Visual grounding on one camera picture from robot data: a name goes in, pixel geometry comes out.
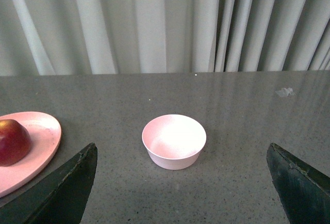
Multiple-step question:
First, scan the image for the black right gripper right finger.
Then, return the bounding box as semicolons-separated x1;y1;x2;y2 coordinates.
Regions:
266;143;329;223

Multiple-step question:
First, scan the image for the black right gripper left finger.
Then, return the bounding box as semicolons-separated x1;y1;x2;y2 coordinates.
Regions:
1;143;97;223

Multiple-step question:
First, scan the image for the red apple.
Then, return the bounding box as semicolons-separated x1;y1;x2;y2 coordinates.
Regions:
1;119;32;167

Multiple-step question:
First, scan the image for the pink bowl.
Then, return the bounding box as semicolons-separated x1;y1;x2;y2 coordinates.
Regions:
141;114;207;170

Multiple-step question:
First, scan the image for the pink plate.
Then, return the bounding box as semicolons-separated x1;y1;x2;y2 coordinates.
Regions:
1;111;62;198

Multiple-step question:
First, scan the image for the white scrap on table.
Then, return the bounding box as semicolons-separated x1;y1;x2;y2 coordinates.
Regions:
275;88;295;98

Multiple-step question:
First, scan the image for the white curtain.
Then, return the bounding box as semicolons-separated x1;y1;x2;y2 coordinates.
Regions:
1;0;329;76

